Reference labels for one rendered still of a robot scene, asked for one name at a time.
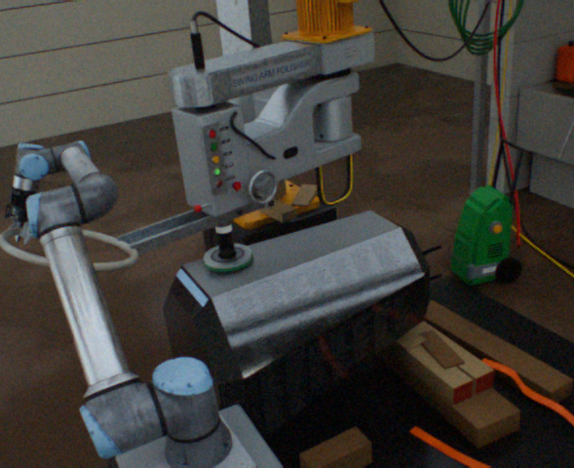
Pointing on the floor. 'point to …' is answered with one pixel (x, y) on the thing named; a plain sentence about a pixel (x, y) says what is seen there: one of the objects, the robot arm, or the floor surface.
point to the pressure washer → (486, 233)
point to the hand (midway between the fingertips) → (22, 239)
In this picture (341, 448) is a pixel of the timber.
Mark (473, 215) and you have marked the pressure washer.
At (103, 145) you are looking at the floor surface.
